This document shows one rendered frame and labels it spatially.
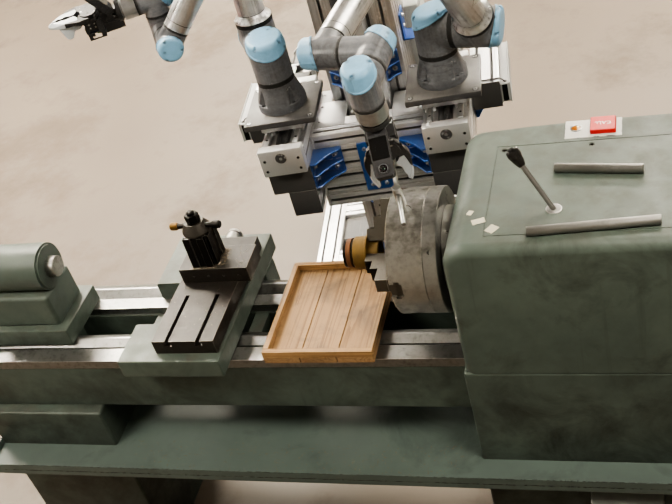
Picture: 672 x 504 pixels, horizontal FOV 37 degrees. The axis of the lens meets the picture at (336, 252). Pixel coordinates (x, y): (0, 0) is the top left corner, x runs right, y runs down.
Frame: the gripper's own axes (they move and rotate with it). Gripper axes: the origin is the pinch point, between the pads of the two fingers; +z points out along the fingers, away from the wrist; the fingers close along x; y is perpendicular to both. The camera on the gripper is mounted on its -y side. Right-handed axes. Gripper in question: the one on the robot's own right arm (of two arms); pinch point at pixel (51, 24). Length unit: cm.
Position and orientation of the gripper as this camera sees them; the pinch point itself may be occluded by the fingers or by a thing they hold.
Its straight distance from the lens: 309.2
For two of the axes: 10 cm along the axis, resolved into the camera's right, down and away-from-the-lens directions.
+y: 2.0, 6.8, 7.1
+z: -9.4, 3.4, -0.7
